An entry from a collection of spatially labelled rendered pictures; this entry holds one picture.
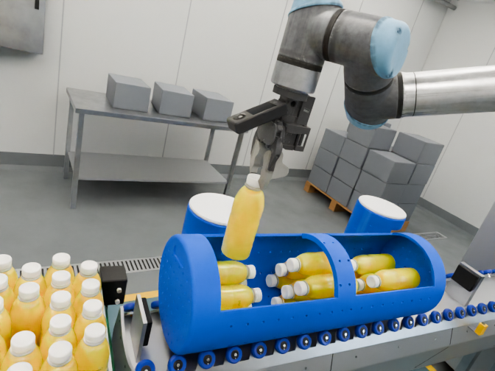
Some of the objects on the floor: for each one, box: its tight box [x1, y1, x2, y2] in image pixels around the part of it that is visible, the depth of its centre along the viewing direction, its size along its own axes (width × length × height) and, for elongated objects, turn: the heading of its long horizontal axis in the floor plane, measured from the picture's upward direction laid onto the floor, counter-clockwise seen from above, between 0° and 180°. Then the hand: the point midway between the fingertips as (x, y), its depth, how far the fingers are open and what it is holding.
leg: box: [454, 350, 482, 371], centre depth 216 cm, size 6×6×63 cm
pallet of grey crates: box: [303, 122, 444, 233], centre depth 473 cm, size 120×80×119 cm
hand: (255, 179), depth 78 cm, fingers closed on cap, 4 cm apart
